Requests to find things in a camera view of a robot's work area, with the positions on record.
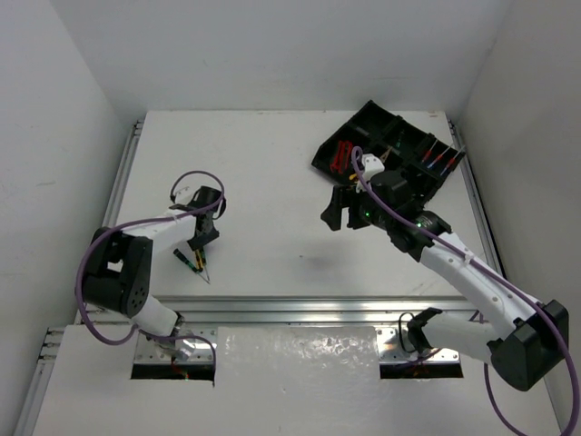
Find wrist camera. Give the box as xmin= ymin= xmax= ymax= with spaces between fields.
xmin=359 ymin=154 xmax=385 ymax=182
xmin=170 ymin=186 xmax=194 ymax=205

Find Pro'sKit black green screwdriver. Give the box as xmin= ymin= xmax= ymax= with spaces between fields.
xmin=395 ymin=131 xmax=405 ymax=149

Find red black folding saw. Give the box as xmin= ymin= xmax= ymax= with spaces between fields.
xmin=330 ymin=140 xmax=353 ymax=174

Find aluminium rail frame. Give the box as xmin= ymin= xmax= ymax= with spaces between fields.
xmin=13 ymin=115 xmax=546 ymax=435

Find black green precision screwdriver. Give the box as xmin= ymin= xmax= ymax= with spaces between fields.
xmin=172 ymin=249 xmax=203 ymax=273

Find small yellow utility knife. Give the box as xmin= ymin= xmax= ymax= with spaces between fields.
xmin=194 ymin=250 xmax=204 ymax=273

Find black compartment tray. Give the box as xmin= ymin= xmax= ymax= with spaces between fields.
xmin=311 ymin=100 xmax=466 ymax=203

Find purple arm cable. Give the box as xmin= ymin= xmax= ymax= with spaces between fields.
xmin=351 ymin=145 xmax=574 ymax=436
xmin=74 ymin=170 xmax=227 ymax=364

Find white front cover board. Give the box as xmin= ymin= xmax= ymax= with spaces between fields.
xmin=34 ymin=326 xmax=559 ymax=435

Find yellow needle-nose pliers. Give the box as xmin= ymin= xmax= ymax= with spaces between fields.
xmin=350 ymin=147 xmax=392 ymax=181

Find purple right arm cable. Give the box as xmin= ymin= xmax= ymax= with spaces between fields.
xmin=351 ymin=145 xmax=574 ymax=436

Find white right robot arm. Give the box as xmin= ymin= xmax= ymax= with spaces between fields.
xmin=320 ymin=171 xmax=569 ymax=391

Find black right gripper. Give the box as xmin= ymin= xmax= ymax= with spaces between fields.
xmin=321 ymin=182 xmax=393 ymax=230

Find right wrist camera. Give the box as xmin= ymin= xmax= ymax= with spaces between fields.
xmin=359 ymin=154 xmax=385 ymax=182

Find blue red screwdriver large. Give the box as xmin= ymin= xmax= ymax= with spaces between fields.
xmin=439 ymin=146 xmax=465 ymax=176

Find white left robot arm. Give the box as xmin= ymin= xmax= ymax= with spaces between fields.
xmin=80 ymin=186 xmax=226 ymax=338

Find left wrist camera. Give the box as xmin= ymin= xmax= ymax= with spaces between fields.
xmin=170 ymin=186 xmax=194 ymax=205

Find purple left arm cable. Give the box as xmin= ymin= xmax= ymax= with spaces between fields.
xmin=74 ymin=170 xmax=227 ymax=364

